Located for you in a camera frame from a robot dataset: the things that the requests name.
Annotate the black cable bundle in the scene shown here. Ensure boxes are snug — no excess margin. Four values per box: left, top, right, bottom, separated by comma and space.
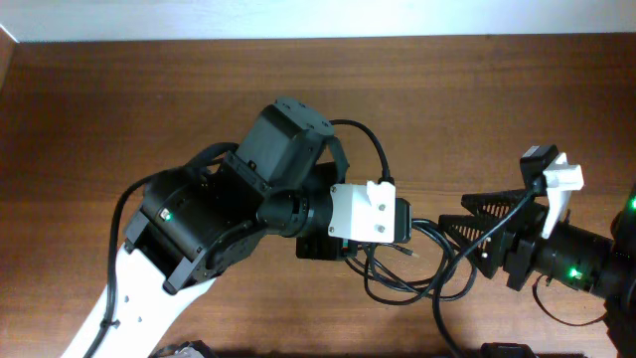
345, 218, 478, 306

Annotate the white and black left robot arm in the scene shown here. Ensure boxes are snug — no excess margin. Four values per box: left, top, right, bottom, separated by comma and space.
66, 97, 349, 357

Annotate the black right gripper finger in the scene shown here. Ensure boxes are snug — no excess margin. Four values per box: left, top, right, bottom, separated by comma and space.
461, 189, 533, 215
439, 215, 503, 278

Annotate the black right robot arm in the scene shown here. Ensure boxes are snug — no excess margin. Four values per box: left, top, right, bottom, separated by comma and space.
438, 189, 635, 357

